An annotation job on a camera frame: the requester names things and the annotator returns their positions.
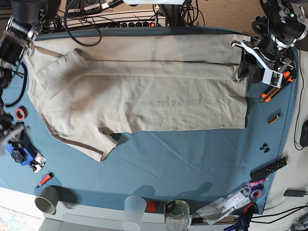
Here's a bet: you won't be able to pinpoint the purple tube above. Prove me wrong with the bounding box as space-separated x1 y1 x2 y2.
248 178 269 188

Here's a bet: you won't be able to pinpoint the white small caster wheel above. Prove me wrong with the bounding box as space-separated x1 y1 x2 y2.
29 155 46 173

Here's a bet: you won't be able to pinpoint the blue table cloth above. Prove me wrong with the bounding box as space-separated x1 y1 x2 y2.
0 26 299 215

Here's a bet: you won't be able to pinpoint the black star knob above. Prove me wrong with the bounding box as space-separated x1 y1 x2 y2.
11 148 26 164

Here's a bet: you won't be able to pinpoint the grey mug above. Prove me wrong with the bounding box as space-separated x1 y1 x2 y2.
35 186 59 215

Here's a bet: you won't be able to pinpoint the orange black clamp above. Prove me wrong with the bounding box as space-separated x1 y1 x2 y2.
281 45 298 77

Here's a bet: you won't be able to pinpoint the small black clips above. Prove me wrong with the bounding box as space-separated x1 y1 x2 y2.
260 143 270 153

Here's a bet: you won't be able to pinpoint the black power strip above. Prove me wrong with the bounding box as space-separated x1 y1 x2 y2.
116 21 157 27

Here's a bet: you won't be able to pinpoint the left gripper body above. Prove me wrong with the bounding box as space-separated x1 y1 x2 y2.
231 40 287 72

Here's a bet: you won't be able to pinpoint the clear plastic package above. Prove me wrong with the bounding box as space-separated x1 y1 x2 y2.
196 187 251 225

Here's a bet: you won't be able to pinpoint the blue bar clamp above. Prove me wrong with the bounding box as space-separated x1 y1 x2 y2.
223 203 257 231

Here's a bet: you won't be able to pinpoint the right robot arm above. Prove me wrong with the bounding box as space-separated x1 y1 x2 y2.
0 0 49 155

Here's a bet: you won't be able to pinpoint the red tape roll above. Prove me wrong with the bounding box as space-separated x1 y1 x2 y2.
15 106 28 121

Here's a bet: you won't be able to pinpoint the translucent plastic cup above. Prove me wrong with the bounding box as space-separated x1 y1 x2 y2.
123 196 146 231

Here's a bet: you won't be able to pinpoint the glass jar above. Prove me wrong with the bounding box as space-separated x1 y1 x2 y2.
164 199 190 231

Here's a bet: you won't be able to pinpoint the orange black utility knife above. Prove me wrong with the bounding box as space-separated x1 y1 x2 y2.
259 71 295 103

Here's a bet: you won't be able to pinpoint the red small cap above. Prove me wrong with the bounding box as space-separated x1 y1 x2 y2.
146 201 157 213

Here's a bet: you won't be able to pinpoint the purple tape roll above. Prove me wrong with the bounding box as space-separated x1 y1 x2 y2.
250 187 263 199

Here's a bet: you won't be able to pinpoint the red marker pen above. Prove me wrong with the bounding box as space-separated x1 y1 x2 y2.
36 172 54 188

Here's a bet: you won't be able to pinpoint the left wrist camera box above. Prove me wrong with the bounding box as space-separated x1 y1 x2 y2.
262 69 283 88

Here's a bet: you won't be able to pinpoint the blue box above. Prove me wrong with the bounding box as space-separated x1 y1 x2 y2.
4 142 37 166

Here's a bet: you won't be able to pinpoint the beige T-shirt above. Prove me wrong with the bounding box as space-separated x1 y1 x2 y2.
25 34 250 161

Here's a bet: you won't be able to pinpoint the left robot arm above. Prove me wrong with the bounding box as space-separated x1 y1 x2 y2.
231 0 308 88

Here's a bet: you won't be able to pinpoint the black remote control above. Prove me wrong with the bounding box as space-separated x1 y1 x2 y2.
250 156 289 181

